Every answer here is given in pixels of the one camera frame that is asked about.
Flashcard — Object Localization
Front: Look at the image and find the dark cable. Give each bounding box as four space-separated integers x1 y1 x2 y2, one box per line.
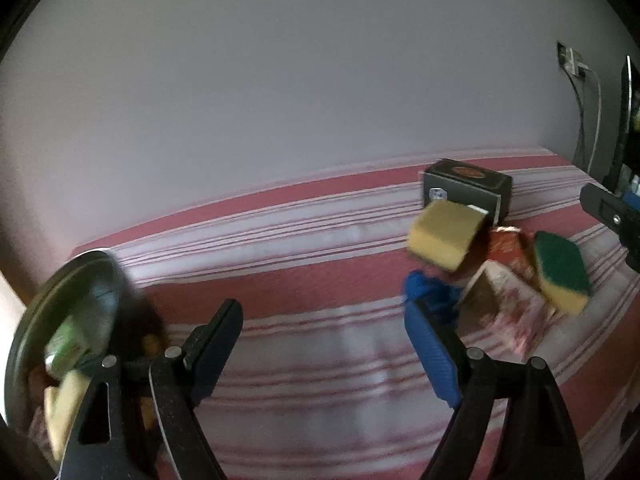
567 72 588 166

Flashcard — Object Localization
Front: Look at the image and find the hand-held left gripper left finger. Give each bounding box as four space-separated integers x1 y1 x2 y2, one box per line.
59 298 244 480

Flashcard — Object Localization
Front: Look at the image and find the black cardboard box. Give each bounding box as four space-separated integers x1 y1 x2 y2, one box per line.
422 158 513 226

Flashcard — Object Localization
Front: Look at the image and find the dark upright panel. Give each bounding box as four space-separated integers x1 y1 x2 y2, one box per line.
602 55 640 191

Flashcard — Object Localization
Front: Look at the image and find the green and yellow sponge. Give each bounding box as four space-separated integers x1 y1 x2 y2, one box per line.
531 231 594 317
42 371 91 461
407 201 487 273

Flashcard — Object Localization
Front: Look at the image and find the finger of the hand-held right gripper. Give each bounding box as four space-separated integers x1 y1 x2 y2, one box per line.
580 182 640 273

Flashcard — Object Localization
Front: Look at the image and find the round metal tin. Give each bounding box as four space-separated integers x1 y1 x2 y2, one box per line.
4 249 168 471

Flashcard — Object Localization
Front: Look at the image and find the red striped tablecloth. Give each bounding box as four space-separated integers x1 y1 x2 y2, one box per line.
70 147 640 480

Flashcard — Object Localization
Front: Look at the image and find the wall socket with plugs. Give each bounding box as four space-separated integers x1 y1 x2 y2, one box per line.
556 41 590 78

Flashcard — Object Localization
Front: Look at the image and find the green tissue packet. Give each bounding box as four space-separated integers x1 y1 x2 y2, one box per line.
45 317 93 376

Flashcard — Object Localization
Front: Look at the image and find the blue cloth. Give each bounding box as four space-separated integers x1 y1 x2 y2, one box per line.
404 270 463 321

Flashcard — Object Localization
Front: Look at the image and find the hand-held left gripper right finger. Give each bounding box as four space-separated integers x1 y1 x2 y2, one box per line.
404 300 586 480

